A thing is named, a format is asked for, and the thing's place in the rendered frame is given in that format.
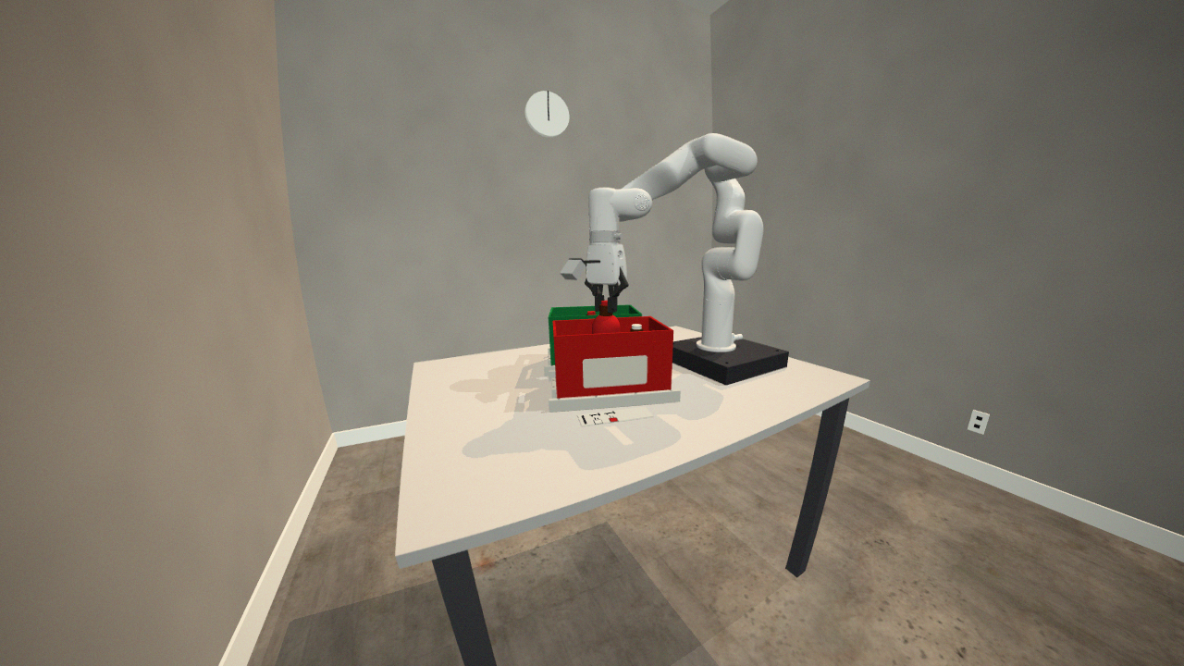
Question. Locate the red crate with dividers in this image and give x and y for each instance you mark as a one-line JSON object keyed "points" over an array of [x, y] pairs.
{"points": [[612, 363]]}

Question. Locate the white paper strip with printed marks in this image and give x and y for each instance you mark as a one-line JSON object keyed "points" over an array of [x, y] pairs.
{"points": [[591, 419]]}

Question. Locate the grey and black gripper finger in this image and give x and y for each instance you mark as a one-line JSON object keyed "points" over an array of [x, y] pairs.
{"points": [[597, 292], [614, 293]]}

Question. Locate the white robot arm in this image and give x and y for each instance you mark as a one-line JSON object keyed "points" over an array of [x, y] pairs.
{"points": [[714, 152]]}

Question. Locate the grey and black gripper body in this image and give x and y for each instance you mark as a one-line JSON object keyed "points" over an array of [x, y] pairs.
{"points": [[612, 258]]}

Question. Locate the green bottle crate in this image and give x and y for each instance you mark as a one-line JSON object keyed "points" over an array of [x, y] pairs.
{"points": [[580, 312]]}

